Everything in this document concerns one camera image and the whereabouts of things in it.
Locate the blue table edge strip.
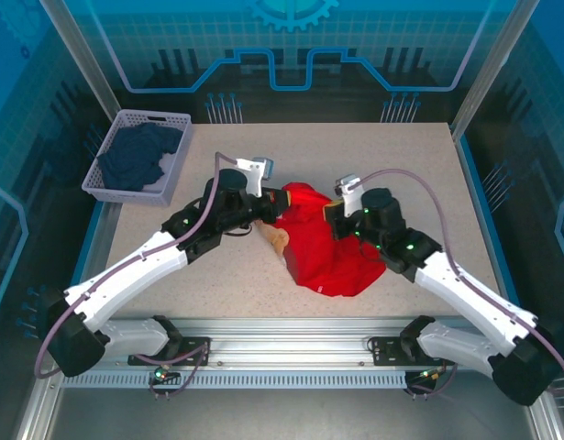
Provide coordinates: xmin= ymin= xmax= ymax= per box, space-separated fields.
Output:
xmin=454 ymin=135 xmax=514 ymax=302

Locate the small green-lit circuit board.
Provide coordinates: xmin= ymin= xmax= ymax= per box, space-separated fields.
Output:
xmin=152 ymin=365 xmax=181 ymax=384
xmin=416 ymin=366 xmax=448 ymax=382

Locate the lavender plastic basket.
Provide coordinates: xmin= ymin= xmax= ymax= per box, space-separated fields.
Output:
xmin=81 ymin=108 xmax=194 ymax=207

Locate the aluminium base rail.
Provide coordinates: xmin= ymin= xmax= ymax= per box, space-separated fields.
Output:
xmin=56 ymin=315 xmax=498 ymax=369

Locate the red t-shirt with bear print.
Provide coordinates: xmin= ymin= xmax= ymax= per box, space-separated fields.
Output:
xmin=258 ymin=181 xmax=387 ymax=299

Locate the slotted grey cable duct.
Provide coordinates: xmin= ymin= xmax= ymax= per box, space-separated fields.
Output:
xmin=61 ymin=369 xmax=409 ymax=391

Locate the navy blue garment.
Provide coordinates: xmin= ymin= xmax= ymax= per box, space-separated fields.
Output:
xmin=96 ymin=122 xmax=184 ymax=192

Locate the aluminium frame post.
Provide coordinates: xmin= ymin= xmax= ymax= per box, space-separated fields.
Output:
xmin=449 ymin=0 xmax=542 ymax=138
xmin=38 ymin=0 xmax=123 ymax=123

